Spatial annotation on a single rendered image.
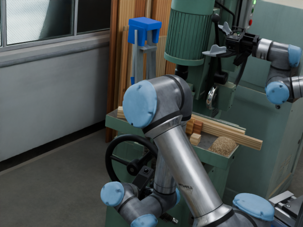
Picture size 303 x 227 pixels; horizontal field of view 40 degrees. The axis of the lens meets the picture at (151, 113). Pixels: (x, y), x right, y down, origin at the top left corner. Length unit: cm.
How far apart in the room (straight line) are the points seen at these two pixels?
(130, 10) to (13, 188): 158
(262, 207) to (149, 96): 44
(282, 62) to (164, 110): 63
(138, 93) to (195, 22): 70
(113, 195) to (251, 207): 42
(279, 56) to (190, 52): 38
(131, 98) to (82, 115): 239
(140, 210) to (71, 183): 175
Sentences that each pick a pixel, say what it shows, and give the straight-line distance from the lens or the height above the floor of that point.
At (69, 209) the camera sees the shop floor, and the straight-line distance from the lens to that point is 277.
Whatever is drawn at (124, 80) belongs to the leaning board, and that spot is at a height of 59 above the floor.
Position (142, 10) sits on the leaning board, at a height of 109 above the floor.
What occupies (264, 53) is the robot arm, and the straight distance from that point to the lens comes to 157.
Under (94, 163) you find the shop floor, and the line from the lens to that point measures 324.
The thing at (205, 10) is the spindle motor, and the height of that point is 143.
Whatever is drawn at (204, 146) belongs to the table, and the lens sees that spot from 175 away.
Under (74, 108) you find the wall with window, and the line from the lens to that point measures 336.
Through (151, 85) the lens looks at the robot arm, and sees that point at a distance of 107.
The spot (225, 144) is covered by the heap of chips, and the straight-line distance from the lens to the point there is 173.
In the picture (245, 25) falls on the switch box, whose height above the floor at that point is 135.
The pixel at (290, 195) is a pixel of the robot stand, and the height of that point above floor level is 77.
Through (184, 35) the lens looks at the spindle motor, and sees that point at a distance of 171.
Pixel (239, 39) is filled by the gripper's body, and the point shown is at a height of 137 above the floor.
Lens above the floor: 170
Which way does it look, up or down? 24 degrees down
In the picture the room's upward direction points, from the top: 8 degrees clockwise
